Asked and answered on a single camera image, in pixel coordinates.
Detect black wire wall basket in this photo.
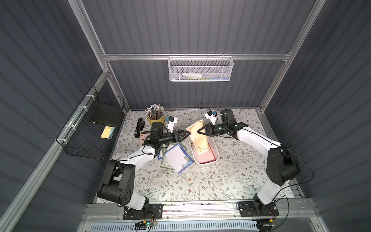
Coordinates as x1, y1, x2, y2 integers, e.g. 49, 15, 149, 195
56, 89, 125, 160

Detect pink red-edged stationery paper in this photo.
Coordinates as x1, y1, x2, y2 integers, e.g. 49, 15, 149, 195
195, 149, 216, 164

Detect coloured pencils bunch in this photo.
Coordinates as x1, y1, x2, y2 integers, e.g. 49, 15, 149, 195
145, 104, 164, 120

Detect white wire mesh basket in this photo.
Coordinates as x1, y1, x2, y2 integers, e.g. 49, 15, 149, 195
168, 57, 234, 82

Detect black notebook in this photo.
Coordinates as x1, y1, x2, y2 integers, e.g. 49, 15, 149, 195
89, 102, 122, 127

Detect yellow pencil cup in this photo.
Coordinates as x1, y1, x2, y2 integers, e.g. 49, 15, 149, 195
147, 116, 165, 126

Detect yellow sticky notes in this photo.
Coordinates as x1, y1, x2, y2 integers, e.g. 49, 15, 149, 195
100, 126, 115, 139

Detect beige stationery paper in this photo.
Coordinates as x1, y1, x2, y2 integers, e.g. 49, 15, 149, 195
186, 120, 210, 154

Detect white glue bottle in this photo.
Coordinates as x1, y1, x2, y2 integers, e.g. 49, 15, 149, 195
182, 72, 203, 79

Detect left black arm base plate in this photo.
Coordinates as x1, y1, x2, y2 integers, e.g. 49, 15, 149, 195
123, 204, 163, 220

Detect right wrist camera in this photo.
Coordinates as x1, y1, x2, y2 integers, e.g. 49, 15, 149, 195
204, 110, 218, 125

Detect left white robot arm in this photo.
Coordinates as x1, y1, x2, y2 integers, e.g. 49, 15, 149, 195
97, 122, 191, 210

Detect white plastic storage box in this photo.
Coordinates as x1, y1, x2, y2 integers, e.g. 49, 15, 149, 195
186, 119, 220, 166

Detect floral table mat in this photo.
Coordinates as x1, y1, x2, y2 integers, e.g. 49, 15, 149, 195
112, 109, 268, 202

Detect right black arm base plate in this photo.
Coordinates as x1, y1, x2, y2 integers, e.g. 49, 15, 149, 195
236, 202, 279, 218

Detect black stapler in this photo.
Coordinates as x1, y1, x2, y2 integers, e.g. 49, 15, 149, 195
134, 118, 146, 138

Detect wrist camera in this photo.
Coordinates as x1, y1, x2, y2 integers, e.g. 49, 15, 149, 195
204, 110, 218, 125
165, 116, 178, 133

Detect aluminium front rail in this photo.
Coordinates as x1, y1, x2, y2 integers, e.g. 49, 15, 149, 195
82, 198, 319, 223

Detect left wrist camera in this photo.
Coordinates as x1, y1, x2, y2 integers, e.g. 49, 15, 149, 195
165, 116, 178, 133

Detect pink calculator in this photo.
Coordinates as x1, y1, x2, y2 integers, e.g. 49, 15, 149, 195
140, 130, 151, 143

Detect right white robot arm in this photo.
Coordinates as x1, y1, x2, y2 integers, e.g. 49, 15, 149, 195
197, 109, 300, 214

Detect blue floral stationery paper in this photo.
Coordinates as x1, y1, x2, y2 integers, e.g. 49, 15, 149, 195
157, 149, 165, 160

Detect white ribbed cable duct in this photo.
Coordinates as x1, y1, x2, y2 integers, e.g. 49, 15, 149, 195
87, 219, 259, 232

